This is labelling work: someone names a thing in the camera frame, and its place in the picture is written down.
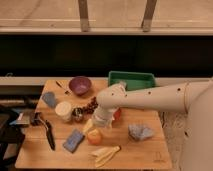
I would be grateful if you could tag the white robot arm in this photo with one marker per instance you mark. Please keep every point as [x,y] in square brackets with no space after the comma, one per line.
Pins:
[193,98]

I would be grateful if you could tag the small metal spoon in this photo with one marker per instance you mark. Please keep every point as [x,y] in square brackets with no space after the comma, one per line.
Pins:
[66,91]

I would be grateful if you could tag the white cup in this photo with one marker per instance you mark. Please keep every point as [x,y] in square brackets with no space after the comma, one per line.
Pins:
[63,110]

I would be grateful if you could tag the blue grey small cloth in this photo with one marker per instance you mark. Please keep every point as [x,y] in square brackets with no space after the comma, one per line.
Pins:
[49,99]

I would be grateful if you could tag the dark equipment at left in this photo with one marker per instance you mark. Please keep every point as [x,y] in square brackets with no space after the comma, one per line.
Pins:
[11,136]

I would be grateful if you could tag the small metal cup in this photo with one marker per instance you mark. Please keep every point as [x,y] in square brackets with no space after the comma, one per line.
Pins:
[77,114]

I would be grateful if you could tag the black handled peeler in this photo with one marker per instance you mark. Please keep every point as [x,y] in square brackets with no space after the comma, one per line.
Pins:
[48,128]

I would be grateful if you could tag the blue sponge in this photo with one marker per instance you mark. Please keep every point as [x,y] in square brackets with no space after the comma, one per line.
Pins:
[73,141]

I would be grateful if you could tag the green plastic tray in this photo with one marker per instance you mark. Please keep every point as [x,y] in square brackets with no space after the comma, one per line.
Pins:
[133,80]

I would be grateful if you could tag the wooden table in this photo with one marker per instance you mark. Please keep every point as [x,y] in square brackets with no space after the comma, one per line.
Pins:
[151,153]

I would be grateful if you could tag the crumpled blue grey cloth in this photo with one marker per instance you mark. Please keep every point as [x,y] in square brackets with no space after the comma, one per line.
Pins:
[139,132]

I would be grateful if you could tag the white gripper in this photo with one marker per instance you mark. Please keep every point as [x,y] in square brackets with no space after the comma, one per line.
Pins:
[100,118]

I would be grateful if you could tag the red bowl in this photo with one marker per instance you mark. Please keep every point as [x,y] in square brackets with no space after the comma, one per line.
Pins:
[117,115]

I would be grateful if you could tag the purple bowl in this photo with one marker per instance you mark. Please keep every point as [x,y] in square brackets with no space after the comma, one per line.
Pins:
[80,85]

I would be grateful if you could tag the orange apple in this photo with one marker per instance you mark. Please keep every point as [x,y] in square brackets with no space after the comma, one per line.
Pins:
[94,137]

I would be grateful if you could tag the bunch of dark grapes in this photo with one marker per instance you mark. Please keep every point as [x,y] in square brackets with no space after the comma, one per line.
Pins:
[91,106]

